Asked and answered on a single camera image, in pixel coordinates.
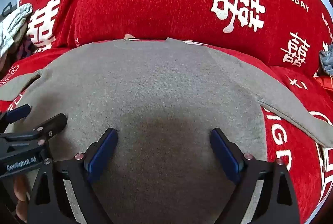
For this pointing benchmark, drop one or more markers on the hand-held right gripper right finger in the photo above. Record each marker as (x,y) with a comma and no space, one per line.
(226,156)

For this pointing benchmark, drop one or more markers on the person's left hand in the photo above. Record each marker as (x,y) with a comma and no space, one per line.
(20,187)

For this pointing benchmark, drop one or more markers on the pale grey crumpled garment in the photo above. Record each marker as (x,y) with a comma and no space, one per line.
(13,29)

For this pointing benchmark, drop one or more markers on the red embroidered cushion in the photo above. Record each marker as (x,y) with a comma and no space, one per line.
(326,83)

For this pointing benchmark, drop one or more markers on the grey knit sweater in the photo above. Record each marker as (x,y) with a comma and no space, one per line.
(161,88)

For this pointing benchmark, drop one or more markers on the dark plaid cloth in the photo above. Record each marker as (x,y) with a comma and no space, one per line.
(24,49)

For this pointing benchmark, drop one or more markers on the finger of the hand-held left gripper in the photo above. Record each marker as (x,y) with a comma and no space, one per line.
(18,112)
(56,122)

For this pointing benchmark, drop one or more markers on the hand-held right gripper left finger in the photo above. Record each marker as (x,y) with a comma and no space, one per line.
(101,156)

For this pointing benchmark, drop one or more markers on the brown garment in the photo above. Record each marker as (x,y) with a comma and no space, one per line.
(20,34)

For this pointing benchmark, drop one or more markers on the red printed sofa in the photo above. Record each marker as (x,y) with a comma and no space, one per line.
(161,0)

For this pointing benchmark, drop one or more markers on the grey-blue towel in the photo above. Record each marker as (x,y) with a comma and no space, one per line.
(327,60)

